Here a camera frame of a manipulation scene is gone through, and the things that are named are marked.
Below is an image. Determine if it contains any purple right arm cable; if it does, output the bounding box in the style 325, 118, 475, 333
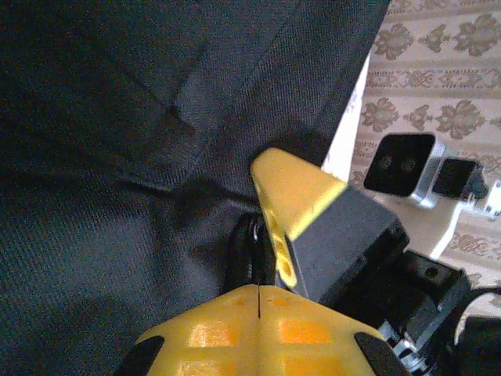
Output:
453, 287, 501, 345

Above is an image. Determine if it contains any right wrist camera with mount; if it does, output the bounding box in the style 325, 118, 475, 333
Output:
362, 132, 501, 259

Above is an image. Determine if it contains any black fabric backpack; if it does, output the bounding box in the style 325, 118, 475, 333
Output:
0, 0, 392, 376

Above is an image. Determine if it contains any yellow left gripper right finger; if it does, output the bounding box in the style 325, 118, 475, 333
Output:
258, 284, 387, 376

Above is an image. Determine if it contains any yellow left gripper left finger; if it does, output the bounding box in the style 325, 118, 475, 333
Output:
135, 284, 260, 376

